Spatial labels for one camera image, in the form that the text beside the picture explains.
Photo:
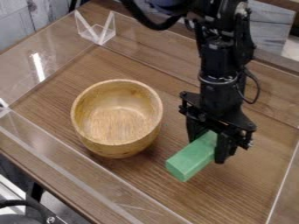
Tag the clear acrylic corner bracket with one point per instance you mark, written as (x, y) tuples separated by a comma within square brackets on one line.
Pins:
[(99, 34)]

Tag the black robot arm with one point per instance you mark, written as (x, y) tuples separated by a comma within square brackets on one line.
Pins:
[(221, 25)]

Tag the clear acrylic tray wall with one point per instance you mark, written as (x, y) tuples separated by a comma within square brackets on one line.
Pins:
[(104, 198)]

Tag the green rectangular block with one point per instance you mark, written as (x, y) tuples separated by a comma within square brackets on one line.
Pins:
[(193, 158)]

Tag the brown wooden bowl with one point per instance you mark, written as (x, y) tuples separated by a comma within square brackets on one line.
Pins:
[(116, 117)]

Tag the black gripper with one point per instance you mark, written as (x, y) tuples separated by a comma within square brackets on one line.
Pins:
[(214, 110)]

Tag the black metal table leg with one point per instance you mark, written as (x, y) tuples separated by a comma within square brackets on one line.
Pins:
[(40, 213)]

